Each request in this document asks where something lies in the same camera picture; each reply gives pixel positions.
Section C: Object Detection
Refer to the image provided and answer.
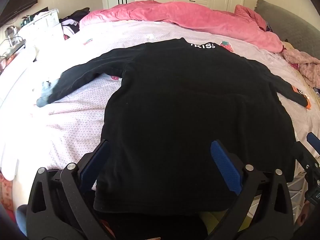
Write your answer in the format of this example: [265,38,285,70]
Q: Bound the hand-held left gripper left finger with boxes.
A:
[26,139,112,240]

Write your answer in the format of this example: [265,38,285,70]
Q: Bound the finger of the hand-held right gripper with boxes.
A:
[295,131,320,171]

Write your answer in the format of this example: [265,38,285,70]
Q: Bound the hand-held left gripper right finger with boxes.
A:
[210,139,293,240]

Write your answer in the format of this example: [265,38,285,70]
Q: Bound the black long-sleeved sweater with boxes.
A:
[36,37,312,217]

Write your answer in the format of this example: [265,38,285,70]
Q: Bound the pile of dark clothes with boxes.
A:
[59,7,90,37]

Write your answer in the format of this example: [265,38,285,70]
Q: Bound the light pink strawberry bed sheet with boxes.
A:
[0,20,320,180]

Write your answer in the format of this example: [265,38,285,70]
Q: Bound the pink fuzzy cloth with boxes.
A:
[282,49,320,88]

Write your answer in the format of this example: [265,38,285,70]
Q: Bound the white dresser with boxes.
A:
[19,9,63,46]

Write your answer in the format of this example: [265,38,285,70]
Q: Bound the glass kettle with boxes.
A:
[5,26,20,47]

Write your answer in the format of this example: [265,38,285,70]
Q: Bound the pink duvet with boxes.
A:
[79,0,284,53]

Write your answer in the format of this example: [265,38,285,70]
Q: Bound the black television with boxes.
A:
[0,0,38,27]

